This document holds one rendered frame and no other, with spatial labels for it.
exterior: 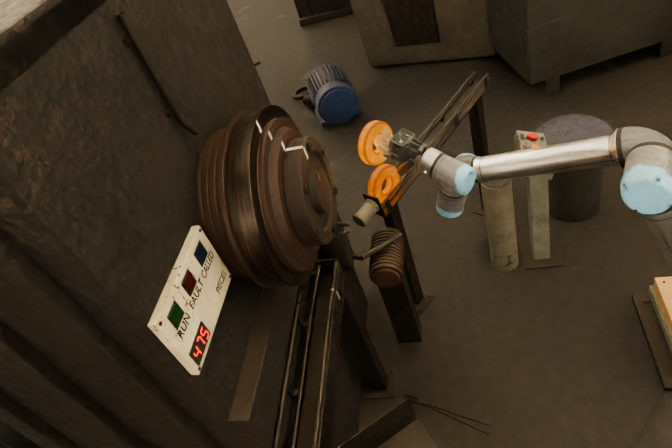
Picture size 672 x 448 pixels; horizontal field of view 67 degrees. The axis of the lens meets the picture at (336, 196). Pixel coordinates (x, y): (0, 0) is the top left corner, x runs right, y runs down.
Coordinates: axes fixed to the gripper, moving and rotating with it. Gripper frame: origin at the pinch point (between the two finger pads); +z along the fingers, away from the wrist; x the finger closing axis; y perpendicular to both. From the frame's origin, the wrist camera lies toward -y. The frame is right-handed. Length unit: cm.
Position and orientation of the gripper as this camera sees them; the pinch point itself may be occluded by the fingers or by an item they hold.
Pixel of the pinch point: (374, 138)
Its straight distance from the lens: 175.9
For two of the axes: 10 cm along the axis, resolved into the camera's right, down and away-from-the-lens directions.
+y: -0.8, -6.2, -7.8
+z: -7.7, -4.6, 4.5
